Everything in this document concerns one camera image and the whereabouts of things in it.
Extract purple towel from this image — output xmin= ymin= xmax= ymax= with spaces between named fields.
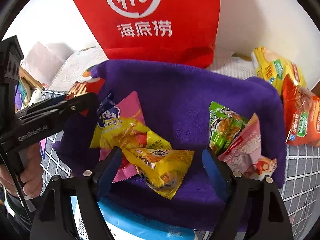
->
xmin=53 ymin=59 xmax=287 ymax=233

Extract grey checkered bedsheet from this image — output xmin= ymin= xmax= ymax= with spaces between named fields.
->
xmin=39 ymin=89 xmax=320 ymax=240

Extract orange chips bag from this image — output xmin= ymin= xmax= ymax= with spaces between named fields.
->
xmin=282 ymin=75 xmax=319 ymax=147

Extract yellow chips bag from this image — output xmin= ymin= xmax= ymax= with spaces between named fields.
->
xmin=251 ymin=46 xmax=307 ymax=95

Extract person's left hand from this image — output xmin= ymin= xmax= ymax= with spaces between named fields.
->
xmin=1 ymin=142 xmax=43 ymax=198

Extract blue cardboard box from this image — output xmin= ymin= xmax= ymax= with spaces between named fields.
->
xmin=70 ymin=195 xmax=198 ymax=240

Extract yellow peanut snack packet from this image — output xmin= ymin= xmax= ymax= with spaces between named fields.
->
xmin=123 ymin=148 xmax=195 ymax=199

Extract white patterned pillow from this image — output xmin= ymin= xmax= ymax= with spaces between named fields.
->
xmin=49 ymin=46 xmax=108 ymax=92

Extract pink panda snack bag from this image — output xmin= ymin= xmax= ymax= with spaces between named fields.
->
xmin=218 ymin=114 xmax=277 ymax=180

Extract yellow pink snack bag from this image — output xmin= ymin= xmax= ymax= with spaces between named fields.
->
xmin=89 ymin=90 xmax=173 ymax=183

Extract wooden bedside furniture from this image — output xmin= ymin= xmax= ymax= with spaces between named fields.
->
xmin=15 ymin=66 xmax=44 ymax=112

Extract white Miniso plastic bag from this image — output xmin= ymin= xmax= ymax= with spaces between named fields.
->
xmin=21 ymin=42 xmax=74 ymax=86

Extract red paper shopping bag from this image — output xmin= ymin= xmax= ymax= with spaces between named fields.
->
xmin=73 ymin=0 xmax=221 ymax=68

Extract green snack packet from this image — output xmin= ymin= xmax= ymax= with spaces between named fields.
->
xmin=209 ymin=101 xmax=248 ymax=155

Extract red candy packet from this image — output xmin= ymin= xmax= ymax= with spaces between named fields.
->
xmin=65 ymin=76 xmax=105 ymax=100

